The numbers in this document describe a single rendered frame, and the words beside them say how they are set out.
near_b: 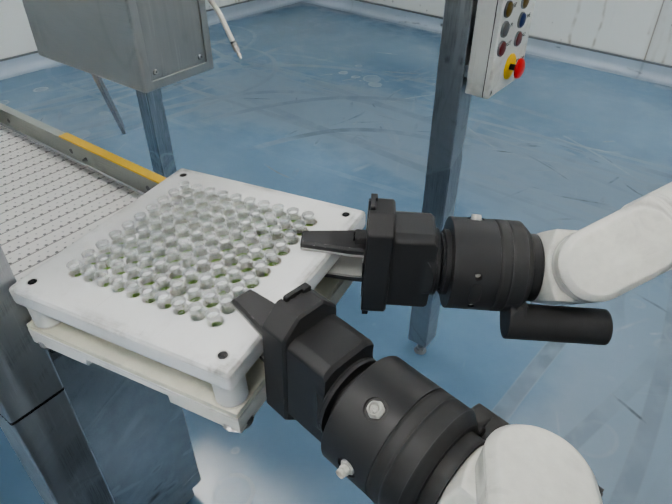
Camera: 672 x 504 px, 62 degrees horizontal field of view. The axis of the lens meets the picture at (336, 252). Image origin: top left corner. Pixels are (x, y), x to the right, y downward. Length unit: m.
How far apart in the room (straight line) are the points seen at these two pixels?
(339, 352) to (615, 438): 1.33
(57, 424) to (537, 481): 0.52
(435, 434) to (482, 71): 0.93
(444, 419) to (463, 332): 1.43
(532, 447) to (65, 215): 0.72
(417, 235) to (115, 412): 0.72
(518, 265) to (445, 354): 1.21
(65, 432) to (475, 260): 0.49
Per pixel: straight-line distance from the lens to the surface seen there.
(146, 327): 0.49
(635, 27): 4.11
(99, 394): 1.03
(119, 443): 1.14
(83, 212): 0.90
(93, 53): 0.74
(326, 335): 0.41
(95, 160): 0.99
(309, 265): 0.51
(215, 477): 1.48
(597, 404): 1.73
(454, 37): 1.21
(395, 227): 0.51
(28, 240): 0.87
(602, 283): 0.53
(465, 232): 0.52
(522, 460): 0.35
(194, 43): 0.72
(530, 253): 0.53
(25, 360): 0.64
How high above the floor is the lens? 1.24
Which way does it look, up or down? 37 degrees down
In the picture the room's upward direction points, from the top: straight up
